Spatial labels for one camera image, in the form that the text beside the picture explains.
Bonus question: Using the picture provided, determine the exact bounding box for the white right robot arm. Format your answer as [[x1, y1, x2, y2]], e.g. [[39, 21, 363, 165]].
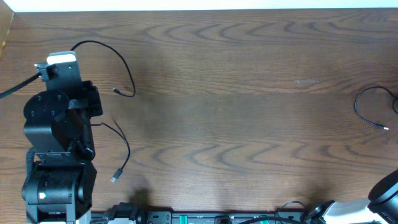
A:
[[304, 170, 397, 224]]

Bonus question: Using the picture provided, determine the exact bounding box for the brown cardboard side panel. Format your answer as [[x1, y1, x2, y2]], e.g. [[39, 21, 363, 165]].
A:
[[0, 0, 14, 56]]

